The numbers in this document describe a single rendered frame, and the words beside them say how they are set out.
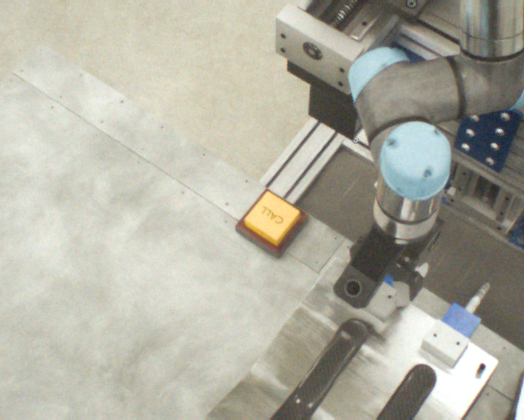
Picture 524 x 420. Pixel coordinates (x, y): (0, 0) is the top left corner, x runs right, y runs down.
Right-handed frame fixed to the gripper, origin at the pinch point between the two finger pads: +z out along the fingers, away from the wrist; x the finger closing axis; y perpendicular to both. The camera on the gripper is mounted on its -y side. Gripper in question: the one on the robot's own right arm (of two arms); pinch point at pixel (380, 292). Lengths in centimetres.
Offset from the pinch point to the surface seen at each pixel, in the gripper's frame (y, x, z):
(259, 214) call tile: 3.1, 22.5, 7.7
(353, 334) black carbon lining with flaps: -6.1, 0.0, 2.9
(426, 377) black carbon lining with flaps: -5.4, -11.1, 2.9
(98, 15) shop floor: 59, 113, 91
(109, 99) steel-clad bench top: 7, 55, 11
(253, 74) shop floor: 67, 72, 91
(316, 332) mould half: -8.9, 4.2, 2.8
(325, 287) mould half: -2.8, 6.9, 2.4
